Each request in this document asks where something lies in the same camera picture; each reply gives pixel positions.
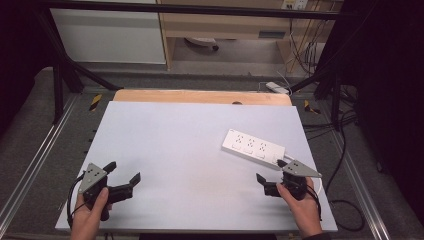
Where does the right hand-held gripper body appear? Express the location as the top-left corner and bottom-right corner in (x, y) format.
(264, 159), (323, 202)

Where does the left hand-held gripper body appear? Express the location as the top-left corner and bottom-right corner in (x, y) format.
(78, 162), (134, 222)

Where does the person's right hand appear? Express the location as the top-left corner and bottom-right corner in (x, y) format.
(275, 176), (324, 238)

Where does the person's left hand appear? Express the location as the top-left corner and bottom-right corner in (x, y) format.
(70, 187), (113, 240)

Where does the small white floor power strip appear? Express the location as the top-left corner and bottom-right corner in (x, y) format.
(265, 81), (290, 95)

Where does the black metal stand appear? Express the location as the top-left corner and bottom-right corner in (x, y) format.
(34, 8), (124, 125)
(289, 66), (344, 132)

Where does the wooden table board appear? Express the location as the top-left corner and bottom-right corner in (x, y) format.
(113, 88), (293, 107)

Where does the white cabinet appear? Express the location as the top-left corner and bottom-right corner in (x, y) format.
(49, 0), (167, 65)

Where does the white chair base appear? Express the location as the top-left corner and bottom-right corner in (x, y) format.
(183, 36), (220, 52)

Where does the wooden desk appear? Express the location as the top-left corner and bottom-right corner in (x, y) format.
(156, 0), (344, 71)

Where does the black metal crossbar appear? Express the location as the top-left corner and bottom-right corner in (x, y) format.
(39, 1), (354, 21)

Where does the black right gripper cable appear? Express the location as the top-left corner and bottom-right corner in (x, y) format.
(304, 184), (324, 222)

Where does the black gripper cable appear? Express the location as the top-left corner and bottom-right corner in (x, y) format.
(66, 172), (86, 230)
(304, 184), (324, 222)

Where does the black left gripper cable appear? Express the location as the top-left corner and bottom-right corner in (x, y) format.
(66, 172), (86, 230)

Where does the black floor cable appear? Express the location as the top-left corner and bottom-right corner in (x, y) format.
(301, 109), (366, 233)

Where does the aluminium rail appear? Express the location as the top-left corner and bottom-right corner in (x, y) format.
(0, 94), (79, 229)
(321, 99), (393, 240)

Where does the bundle of hanging cables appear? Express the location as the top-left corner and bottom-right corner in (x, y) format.
(288, 16), (331, 76)

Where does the white wall socket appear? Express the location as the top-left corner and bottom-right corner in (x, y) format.
(281, 0), (309, 11)

